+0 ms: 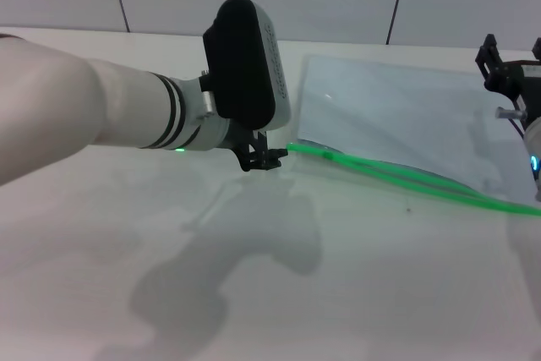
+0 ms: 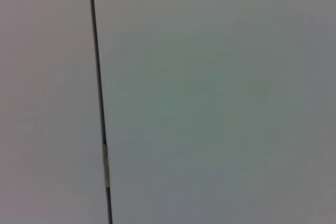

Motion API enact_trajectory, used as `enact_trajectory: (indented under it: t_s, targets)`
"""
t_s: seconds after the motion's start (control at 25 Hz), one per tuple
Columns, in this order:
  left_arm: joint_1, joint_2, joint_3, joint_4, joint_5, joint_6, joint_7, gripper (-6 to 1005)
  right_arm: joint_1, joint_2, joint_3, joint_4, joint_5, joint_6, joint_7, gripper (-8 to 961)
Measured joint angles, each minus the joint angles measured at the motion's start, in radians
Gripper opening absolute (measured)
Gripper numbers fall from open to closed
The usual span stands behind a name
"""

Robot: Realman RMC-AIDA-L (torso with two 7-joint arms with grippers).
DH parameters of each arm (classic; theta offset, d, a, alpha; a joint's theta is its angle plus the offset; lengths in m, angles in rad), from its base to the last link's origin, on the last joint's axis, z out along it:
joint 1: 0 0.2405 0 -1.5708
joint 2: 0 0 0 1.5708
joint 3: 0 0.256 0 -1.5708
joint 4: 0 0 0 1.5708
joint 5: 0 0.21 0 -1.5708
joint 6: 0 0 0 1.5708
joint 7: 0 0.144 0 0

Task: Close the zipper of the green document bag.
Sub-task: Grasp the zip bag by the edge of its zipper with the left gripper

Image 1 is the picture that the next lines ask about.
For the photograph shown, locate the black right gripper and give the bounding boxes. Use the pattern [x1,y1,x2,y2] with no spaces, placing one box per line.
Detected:
[475,33,541,122]

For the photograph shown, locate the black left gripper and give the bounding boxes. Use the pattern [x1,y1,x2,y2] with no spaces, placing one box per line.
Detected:
[230,128,290,173]

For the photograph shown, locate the thin dark right arm cable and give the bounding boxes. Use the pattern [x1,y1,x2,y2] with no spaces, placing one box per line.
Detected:
[508,98,527,139]

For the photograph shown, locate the transparent green-zip document bag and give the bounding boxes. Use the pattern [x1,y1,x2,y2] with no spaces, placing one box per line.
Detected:
[286,54,541,219]

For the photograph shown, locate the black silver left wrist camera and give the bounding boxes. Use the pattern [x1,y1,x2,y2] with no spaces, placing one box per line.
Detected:
[201,0,292,132]

